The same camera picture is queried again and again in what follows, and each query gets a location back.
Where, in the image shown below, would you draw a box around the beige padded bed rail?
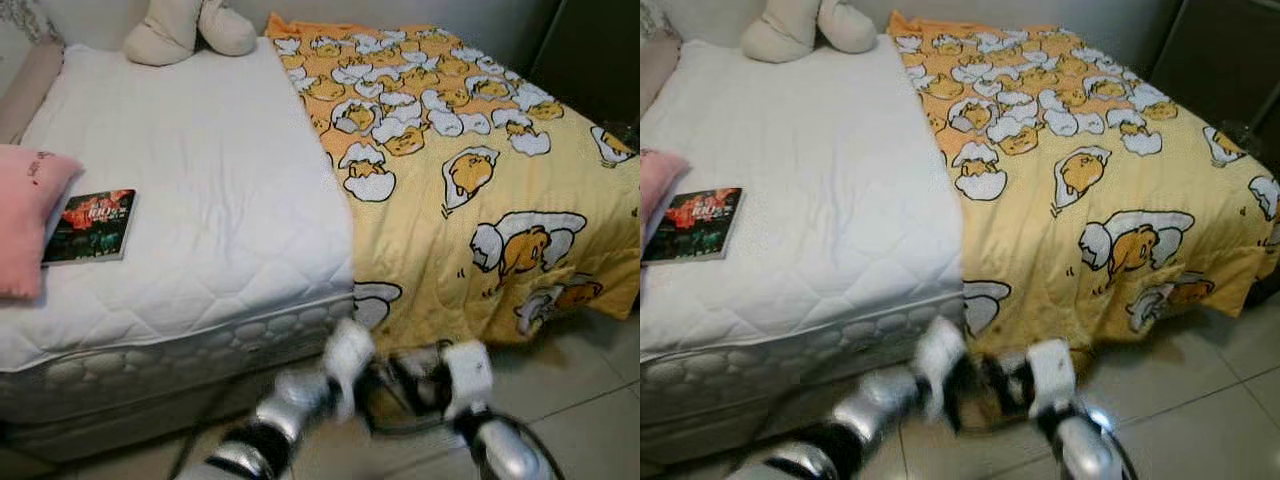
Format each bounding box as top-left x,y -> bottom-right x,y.
640,30 -> 683,121
0,42 -> 66,146

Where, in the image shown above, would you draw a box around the dark wooden cabinet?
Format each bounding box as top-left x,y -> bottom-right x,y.
1148,0 -> 1280,151
528,0 -> 641,131

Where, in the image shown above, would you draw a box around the white quilted mattress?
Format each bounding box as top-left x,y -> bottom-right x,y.
0,38 -> 356,461
640,35 -> 966,461

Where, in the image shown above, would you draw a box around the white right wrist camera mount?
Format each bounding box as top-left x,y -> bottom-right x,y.
1028,338 -> 1079,421
440,340 -> 496,421

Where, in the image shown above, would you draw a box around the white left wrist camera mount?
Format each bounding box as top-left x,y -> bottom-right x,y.
915,318 -> 969,421
322,318 -> 376,421

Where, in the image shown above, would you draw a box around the pink pillow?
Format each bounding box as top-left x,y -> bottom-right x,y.
0,144 -> 85,301
640,148 -> 693,246

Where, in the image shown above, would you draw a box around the yellow cartoon blanket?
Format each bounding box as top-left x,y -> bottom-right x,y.
885,10 -> 1280,351
265,12 -> 641,353

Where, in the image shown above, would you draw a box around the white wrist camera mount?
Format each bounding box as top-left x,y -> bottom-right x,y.
915,318 -> 969,421
1028,338 -> 1079,421
440,340 -> 496,421
322,318 -> 376,421

